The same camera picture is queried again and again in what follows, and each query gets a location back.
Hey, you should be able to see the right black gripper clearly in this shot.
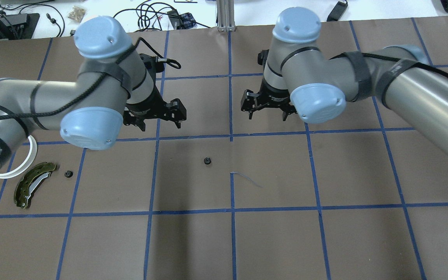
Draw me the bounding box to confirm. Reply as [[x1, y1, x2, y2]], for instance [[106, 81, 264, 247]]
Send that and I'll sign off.
[[240, 50, 297, 122]]

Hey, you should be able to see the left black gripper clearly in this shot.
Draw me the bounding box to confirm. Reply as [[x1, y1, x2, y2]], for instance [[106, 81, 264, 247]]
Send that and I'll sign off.
[[123, 54, 187, 132]]

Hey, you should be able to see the small black gear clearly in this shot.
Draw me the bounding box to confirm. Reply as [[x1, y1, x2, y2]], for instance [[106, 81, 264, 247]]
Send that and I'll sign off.
[[64, 170, 74, 178], [203, 157, 212, 165]]

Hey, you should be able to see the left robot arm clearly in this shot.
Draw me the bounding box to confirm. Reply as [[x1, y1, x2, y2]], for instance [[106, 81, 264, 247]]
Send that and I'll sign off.
[[0, 16, 187, 169]]

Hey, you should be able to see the black power adapter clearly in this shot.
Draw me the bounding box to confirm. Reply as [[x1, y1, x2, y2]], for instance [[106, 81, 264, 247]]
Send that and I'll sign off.
[[326, 0, 348, 22]]

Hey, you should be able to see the green brake shoe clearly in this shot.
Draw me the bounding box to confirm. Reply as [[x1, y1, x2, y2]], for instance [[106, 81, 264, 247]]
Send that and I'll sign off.
[[14, 162, 58, 209]]

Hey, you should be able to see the small bag of parts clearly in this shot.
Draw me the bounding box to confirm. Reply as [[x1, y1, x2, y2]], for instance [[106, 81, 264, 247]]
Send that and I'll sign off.
[[67, 5, 87, 23]]

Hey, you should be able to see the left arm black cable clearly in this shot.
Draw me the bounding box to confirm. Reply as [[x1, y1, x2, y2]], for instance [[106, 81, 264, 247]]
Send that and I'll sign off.
[[0, 37, 182, 127]]

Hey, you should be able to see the aluminium frame post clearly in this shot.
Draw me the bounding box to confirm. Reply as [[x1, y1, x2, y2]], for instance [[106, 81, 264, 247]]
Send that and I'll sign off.
[[215, 0, 236, 32]]

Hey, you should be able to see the white curved plastic bracket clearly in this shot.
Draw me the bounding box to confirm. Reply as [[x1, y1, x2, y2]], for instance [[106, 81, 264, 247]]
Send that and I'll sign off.
[[0, 135, 39, 179]]

